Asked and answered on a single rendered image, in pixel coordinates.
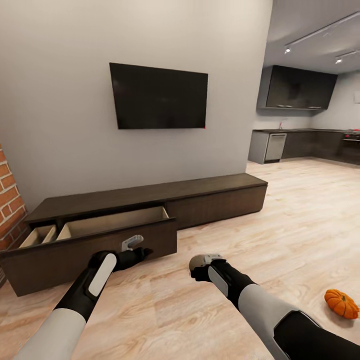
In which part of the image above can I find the pillar candle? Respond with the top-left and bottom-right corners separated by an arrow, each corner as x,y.
189,254 -> 205,271

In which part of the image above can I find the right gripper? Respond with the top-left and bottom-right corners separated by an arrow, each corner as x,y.
190,263 -> 213,282

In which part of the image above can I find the pumpkin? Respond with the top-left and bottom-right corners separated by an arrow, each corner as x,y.
324,289 -> 360,320

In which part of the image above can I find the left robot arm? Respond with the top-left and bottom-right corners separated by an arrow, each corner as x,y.
12,235 -> 154,360

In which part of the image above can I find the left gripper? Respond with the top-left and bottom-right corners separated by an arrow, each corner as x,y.
123,247 -> 154,270

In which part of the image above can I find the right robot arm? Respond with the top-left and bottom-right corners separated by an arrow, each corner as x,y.
190,253 -> 360,360

